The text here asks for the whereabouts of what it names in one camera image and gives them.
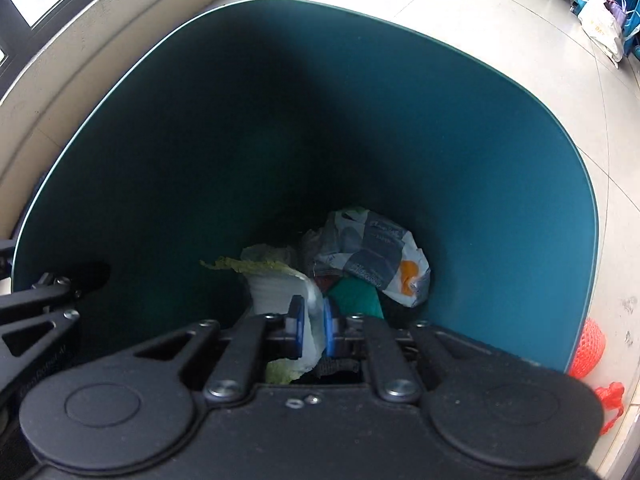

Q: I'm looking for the green sponge cloth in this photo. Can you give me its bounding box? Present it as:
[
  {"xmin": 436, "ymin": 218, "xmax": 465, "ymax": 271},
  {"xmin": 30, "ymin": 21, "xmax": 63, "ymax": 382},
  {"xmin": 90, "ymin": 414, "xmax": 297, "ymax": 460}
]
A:
[{"xmin": 326, "ymin": 278, "xmax": 384, "ymax": 318}]

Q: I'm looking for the cabbage leaf piece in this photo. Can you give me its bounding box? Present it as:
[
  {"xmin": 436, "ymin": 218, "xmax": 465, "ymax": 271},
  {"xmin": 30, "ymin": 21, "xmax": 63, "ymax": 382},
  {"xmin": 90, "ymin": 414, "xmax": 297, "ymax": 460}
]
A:
[{"xmin": 201, "ymin": 244, "xmax": 326, "ymax": 385}]

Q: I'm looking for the blue white snack wrapper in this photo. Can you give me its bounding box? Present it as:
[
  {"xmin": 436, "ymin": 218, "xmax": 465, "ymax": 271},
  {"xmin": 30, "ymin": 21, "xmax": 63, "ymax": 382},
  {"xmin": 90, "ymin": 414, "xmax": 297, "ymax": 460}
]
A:
[{"xmin": 302, "ymin": 208, "xmax": 431, "ymax": 308}]

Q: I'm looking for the dark teal trash bin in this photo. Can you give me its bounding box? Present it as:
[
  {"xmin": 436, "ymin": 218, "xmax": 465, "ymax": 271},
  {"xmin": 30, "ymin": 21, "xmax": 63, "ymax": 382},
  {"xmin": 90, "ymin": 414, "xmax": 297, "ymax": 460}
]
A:
[{"xmin": 12, "ymin": 0, "xmax": 598, "ymax": 370}]

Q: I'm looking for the white shopping bag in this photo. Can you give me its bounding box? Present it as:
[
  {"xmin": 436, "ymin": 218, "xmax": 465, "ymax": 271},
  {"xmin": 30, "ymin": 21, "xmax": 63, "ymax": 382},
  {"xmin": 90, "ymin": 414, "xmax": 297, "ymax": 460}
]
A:
[{"xmin": 578, "ymin": 0, "xmax": 639, "ymax": 65}]

